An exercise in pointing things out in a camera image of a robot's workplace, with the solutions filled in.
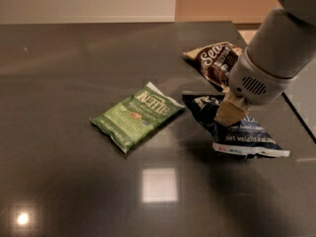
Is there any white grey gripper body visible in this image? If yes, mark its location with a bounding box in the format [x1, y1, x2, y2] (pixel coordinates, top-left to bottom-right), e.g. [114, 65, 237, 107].
[229, 49, 296, 105]

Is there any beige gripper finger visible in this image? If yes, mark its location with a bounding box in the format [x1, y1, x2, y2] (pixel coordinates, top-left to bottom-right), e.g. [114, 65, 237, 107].
[214, 91, 250, 127]

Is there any blue Kettle chip bag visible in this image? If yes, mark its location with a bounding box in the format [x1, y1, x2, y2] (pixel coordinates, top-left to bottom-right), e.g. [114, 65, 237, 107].
[183, 93, 290, 158]

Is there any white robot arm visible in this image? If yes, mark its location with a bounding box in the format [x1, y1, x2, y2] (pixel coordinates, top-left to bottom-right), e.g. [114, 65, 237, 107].
[215, 0, 316, 126]

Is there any brown and cream chip bag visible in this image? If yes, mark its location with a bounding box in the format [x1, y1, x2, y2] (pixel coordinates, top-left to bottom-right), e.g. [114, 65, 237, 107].
[184, 41, 244, 92]

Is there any green jalapeno chip bag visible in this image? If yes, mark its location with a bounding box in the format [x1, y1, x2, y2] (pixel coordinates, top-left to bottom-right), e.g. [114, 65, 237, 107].
[91, 82, 184, 153]

